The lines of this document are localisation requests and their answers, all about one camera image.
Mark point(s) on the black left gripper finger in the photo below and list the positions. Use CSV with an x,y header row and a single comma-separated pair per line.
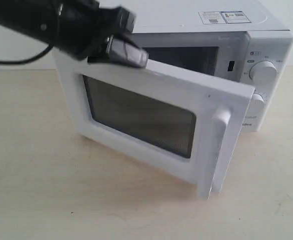
x,y
117,20
125,52

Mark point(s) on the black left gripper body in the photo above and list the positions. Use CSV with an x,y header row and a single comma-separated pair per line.
x,y
79,28

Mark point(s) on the white microwave door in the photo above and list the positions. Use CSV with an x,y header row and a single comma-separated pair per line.
x,y
183,122

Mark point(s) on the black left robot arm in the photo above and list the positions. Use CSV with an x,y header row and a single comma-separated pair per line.
x,y
13,16

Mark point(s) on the white microwave oven body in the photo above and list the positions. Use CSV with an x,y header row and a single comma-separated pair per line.
x,y
173,33

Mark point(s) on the upper white control knob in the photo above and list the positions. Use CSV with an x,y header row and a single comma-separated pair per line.
x,y
263,73

